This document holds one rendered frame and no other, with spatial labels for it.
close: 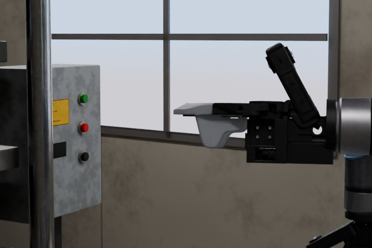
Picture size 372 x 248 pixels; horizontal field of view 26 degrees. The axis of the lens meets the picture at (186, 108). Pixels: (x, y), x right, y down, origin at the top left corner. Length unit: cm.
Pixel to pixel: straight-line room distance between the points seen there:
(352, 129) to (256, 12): 303
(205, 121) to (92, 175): 126
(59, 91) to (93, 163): 26
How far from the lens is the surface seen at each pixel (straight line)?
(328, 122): 104
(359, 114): 104
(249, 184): 415
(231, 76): 413
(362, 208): 160
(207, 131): 105
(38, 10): 190
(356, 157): 159
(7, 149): 193
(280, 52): 106
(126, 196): 467
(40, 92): 191
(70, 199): 222
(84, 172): 226
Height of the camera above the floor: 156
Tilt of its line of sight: 5 degrees down
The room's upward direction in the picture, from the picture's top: straight up
